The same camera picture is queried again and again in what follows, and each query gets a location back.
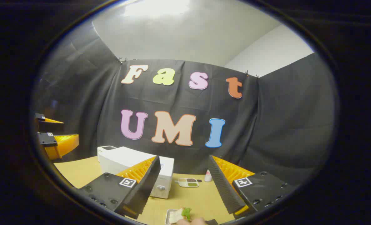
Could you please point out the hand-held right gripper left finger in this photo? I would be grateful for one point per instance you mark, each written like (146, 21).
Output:
(147, 184)

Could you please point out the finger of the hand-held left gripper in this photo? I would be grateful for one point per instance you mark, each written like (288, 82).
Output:
(62, 145)
(49, 126)

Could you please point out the black backdrop cloth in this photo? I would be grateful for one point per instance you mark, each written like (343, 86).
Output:
(282, 125)

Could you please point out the white microwave oven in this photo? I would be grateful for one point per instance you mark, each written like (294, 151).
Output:
(122, 159)

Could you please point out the small bottle with pink label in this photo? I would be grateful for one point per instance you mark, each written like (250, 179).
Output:
(208, 177)

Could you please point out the white sandwich holder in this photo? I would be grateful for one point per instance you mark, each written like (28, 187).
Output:
(167, 217)

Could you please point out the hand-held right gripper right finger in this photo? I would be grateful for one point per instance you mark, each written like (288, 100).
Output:
(224, 187)

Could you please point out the toast sandwich with lettuce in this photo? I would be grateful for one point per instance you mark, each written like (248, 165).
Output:
(180, 215)

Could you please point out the divided seasoning dish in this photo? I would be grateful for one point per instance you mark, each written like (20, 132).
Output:
(188, 182)

